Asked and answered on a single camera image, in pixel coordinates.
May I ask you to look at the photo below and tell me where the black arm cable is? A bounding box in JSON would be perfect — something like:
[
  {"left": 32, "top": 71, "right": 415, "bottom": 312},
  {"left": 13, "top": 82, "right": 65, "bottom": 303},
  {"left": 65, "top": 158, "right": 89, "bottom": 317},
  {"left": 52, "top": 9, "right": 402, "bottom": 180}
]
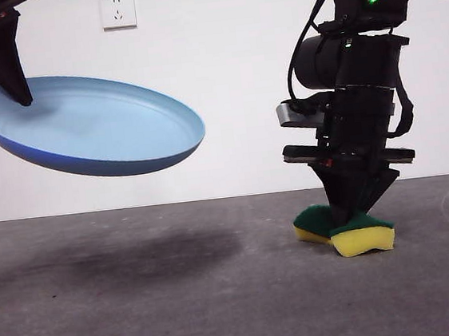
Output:
[
  {"left": 382, "top": 81, "right": 418, "bottom": 139},
  {"left": 278, "top": 0, "right": 359, "bottom": 109}
]

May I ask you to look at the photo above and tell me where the blue round plate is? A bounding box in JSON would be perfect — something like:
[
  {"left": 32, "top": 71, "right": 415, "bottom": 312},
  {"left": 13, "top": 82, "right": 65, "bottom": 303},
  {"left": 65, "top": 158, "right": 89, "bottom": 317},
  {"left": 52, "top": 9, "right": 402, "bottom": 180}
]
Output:
[{"left": 0, "top": 60, "right": 210, "bottom": 190}]

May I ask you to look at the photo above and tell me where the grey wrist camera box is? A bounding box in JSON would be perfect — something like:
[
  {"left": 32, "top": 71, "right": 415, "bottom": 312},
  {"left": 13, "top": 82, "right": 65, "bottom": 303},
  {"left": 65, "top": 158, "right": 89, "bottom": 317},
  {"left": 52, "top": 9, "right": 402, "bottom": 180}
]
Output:
[{"left": 275, "top": 95, "right": 328, "bottom": 130}]

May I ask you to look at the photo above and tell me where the white wall socket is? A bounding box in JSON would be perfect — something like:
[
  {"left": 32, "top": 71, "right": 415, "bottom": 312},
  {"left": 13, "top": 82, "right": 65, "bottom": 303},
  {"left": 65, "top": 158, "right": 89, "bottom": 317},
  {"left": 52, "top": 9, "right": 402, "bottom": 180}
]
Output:
[{"left": 99, "top": 0, "right": 139, "bottom": 31}]

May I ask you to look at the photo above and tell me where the yellow sponge with green pad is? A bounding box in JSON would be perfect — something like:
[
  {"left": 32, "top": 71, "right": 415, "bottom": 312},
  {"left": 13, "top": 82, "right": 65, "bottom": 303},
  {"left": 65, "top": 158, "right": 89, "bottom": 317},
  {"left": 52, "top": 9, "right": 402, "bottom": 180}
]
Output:
[{"left": 292, "top": 197, "right": 398, "bottom": 264}]

